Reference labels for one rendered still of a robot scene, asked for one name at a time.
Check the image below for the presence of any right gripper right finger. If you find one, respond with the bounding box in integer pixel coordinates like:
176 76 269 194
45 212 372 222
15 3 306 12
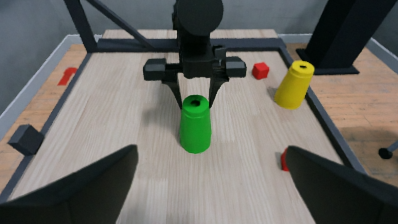
285 145 398 224

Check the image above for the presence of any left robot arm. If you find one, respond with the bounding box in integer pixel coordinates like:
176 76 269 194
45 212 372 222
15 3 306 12
172 0 226 80

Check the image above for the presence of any red cube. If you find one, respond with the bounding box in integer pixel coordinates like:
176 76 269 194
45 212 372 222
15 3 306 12
281 148 289 172
251 63 270 80

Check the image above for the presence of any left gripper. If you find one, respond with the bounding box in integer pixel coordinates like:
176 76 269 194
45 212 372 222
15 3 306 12
143 29 247 110

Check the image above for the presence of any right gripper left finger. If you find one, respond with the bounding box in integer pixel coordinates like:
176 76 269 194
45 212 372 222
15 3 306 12
0 144 139 224

